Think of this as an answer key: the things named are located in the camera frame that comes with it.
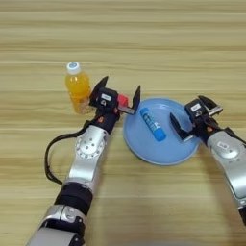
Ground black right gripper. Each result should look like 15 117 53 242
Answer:
169 95 230 145

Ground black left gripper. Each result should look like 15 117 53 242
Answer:
89 75 142 135

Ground red cube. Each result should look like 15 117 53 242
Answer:
116 93 130 110

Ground orange juice bottle white cap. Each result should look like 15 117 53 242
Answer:
64 61 94 115

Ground blue glue stick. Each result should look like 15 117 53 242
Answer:
139 107 167 143

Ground light blue round plate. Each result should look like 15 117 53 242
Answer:
123 97 201 166

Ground right gripper labelled black box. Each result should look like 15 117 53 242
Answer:
184 98 207 121

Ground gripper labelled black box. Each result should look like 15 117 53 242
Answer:
184 98 207 121
95 86 119 111

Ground left gripper labelled black box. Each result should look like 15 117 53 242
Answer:
95 86 119 111

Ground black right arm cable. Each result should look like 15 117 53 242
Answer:
225 127 246 145

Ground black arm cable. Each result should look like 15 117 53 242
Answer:
44 119 97 186
225 127 246 145

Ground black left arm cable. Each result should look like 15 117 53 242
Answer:
44 119 97 186

